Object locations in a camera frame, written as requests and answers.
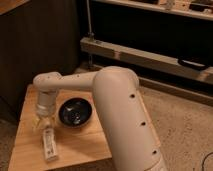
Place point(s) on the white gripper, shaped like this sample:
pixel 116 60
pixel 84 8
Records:
pixel 45 107

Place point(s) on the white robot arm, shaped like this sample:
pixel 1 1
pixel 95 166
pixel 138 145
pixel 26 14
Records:
pixel 121 111

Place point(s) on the black ceramic bowl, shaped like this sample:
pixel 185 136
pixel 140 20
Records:
pixel 75 112

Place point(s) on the small wooden table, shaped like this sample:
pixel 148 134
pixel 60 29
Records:
pixel 75 145

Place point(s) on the metal vertical pole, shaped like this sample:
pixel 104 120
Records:
pixel 90 31

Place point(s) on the wooden beam rail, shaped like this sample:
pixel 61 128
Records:
pixel 144 59

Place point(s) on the black handle on rail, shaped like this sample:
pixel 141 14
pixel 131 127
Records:
pixel 192 65

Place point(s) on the wooden wall shelf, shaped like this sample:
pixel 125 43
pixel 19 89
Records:
pixel 169 9

